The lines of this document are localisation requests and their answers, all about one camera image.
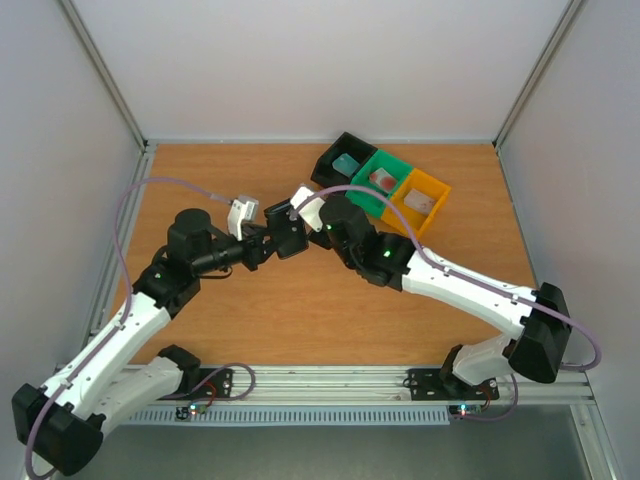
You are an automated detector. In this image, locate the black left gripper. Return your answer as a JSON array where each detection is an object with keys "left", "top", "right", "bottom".
[{"left": 194, "top": 224, "right": 289, "bottom": 276}]

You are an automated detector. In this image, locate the green plastic bin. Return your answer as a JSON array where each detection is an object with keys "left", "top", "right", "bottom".
[{"left": 346, "top": 150, "right": 413, "bottom": 219}]

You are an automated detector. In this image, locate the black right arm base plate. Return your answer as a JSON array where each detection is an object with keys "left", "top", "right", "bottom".
[{"left": 403, "top": 368, "right": 500, "bottom": 401}]

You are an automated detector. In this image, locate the yellow plastic bin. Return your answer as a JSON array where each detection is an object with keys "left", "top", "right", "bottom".
[{"left": 389, "top": 169, "right": 451, "bottom": 238}]

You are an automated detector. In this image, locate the white slotted cable duct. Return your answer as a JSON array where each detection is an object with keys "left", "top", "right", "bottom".
[{"left": 125, "top": 404, "right": 450, "bottom": 428}]

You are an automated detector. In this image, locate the red patterned card stack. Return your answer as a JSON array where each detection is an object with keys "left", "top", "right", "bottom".
[{"left": 368, "top": 167, "right": 398, "bottom": 194}]

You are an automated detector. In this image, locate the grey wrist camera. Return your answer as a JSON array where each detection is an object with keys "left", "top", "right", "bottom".
[
  {"left": 290, "top": 184, "right": 325, "bottom": 232},
  {"left": 227, "top": 195, "right": 259, "bottom": 241}
]

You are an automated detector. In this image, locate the black plastic bin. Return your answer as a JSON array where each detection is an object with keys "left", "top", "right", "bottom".
[{"left": 311, "top": 132, "right": 378, "bottom": 188}]

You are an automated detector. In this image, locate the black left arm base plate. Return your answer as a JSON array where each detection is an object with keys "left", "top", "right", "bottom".
[{"left": 161, "top": 367, "right": 234, "bottom": 400}]

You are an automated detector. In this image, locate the teal card stack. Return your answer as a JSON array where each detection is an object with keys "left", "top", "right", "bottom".
[{"left": 331, "top": 153, "right": 360, "bottom": 178}]

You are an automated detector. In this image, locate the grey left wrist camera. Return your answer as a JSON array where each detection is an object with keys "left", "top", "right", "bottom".
[{"left": 227, "top": 195, "right": 259, "bottom": 241}]

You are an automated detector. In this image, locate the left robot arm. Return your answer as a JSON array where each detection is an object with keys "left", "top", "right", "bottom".
[{"left": 11, "top": 209, "right": 273, "bottom": 479}]

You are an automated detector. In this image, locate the aluminium front rail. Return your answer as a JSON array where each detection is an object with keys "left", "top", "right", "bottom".
[{"left": 49, "top": 363, "right": 596, "bottom": 407}]

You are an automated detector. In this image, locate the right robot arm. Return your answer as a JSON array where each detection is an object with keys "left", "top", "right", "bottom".
[{"left": 299, "top": 195, "right": 572, "bottom": 398}]

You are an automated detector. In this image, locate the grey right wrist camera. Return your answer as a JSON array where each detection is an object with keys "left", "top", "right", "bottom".
[{"left": 290, "top": 184, "right": 325, "bottom": 232}]

